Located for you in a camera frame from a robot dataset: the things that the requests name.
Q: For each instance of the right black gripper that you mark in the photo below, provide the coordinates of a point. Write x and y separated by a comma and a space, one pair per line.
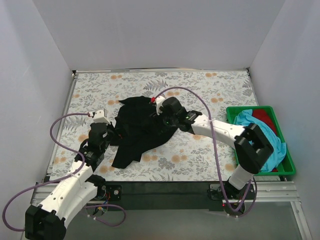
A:
160, 116

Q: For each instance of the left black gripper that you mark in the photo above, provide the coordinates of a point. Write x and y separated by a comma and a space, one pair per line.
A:
110, 130

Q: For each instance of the black t shirt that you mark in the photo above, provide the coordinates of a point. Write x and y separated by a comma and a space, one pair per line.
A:
139, 131

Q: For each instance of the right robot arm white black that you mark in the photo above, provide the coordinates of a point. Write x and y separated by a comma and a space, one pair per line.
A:
249, 142

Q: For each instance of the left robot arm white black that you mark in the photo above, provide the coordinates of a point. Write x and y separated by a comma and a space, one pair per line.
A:
50, 218

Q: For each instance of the floral table mat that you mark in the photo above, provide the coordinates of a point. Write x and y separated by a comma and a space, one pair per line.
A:
185, 157

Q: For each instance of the cyan t shirt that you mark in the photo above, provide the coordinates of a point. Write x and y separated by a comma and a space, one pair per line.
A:
242, 116

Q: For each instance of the red t shirt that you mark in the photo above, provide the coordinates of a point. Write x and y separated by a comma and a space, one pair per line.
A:
263, 116

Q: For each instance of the green plastic bin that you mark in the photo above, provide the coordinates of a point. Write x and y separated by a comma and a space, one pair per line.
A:
286, 167

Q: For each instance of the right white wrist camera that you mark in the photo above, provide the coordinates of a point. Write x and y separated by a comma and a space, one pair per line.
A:
158, 102

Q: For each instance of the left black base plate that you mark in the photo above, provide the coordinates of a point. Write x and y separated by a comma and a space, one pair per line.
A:
109, 192

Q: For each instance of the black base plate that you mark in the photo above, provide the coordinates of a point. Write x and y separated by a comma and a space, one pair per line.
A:
109, 192
215, 192

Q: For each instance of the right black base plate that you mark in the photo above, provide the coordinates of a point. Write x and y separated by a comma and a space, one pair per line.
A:
215, 192

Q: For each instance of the aluminium frame rail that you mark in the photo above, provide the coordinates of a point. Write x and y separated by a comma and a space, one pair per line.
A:
267, 191

